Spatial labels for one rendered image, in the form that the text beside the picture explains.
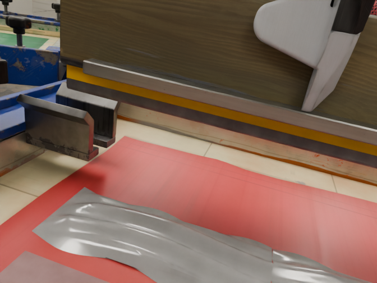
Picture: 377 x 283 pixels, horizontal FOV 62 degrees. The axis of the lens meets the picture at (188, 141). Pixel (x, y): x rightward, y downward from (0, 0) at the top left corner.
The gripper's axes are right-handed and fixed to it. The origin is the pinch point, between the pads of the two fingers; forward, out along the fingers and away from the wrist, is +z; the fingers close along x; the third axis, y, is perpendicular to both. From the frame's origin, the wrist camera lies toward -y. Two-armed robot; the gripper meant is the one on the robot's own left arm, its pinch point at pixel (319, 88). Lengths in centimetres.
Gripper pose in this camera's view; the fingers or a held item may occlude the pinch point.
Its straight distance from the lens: 24.7
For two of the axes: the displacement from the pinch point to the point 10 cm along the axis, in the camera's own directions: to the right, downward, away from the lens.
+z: -1.6, 9.0, 4.0
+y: -9.5, -2.6, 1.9
